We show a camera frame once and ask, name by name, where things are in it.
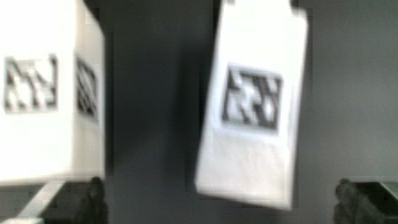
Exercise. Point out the white table leg with tag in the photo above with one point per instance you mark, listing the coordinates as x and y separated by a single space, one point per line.
246 159

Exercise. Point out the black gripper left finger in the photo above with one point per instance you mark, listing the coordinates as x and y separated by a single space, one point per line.
79 205

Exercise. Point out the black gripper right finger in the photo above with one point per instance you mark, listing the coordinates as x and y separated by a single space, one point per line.
366 203

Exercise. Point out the white table leg centre right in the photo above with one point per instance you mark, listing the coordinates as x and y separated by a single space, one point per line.
52 92

